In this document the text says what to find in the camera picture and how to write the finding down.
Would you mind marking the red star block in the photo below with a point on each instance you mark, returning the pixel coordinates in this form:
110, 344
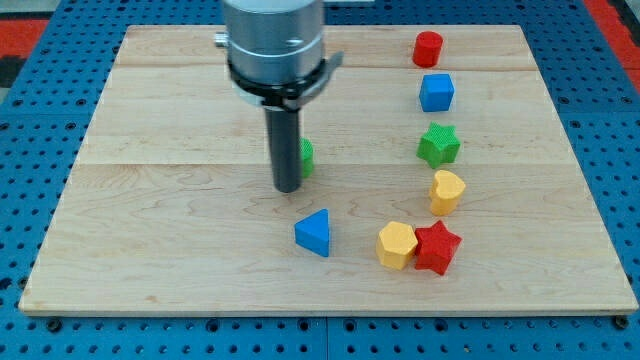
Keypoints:
436, 248

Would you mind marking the green star block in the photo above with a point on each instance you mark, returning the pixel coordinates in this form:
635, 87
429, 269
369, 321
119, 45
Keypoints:
438, 145

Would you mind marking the wooden board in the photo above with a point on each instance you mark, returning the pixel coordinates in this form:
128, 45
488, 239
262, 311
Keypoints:
170, 210

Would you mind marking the blue cube block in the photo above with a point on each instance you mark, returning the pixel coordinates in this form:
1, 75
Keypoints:
436, 92

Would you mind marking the red cylinder block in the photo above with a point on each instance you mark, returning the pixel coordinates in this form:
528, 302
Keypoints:
427, 49

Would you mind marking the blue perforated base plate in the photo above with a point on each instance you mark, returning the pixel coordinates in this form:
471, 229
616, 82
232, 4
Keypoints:
46, 113

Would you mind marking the yellow hexagon block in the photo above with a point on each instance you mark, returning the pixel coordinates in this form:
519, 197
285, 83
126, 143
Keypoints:
396, 244

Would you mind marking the blue triangle block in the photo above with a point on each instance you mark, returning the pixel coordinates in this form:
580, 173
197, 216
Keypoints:
313, 233

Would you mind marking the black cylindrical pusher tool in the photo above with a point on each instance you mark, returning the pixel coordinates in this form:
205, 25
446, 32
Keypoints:
283, 130

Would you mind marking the yellow heart block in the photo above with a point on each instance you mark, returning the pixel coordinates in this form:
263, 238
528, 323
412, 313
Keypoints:
445, 193

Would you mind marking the green circle block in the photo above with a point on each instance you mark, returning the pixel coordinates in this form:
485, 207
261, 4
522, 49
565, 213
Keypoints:
307, 156

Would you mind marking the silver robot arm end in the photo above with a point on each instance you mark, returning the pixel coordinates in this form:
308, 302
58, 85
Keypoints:
276, 51

